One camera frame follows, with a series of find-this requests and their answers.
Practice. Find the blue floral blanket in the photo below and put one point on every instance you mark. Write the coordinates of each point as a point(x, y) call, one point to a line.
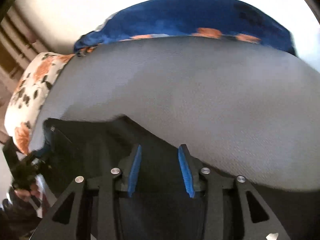
point(218, 19)

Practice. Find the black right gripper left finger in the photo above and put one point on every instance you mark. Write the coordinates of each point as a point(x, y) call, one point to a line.
point(71, 215)

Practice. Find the person's left hand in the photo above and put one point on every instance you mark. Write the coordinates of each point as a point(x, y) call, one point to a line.
point(26, 195)

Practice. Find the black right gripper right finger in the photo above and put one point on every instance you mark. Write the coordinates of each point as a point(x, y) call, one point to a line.
point(233, 207)

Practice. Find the grey textured mattress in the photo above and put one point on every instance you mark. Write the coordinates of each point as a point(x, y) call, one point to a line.
point(244, 108)

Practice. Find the white floral pillow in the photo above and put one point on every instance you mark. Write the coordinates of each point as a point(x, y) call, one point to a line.
point(30, 95)

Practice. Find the black denim pants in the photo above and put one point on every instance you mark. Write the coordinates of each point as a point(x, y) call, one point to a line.
point(160, 207)

